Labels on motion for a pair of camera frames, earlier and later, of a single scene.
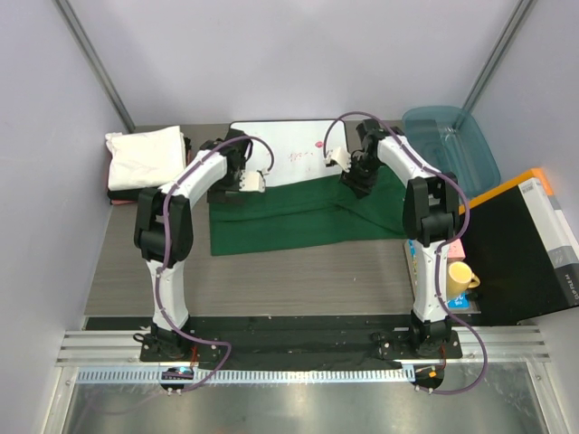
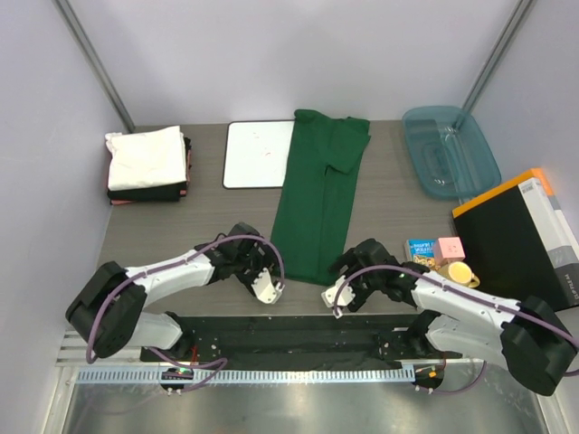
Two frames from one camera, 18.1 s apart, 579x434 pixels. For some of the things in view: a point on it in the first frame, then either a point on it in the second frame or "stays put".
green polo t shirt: [296, 218] to [313, 212]
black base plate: [287, 338] stays put
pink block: [456, 251] stays put
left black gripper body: [217, 193] to [249, 266]
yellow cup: [460, 278] stays put
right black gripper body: [363, 173] to [363, 286]
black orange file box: [524, 251] stays put
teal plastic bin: [451, 140] stays put
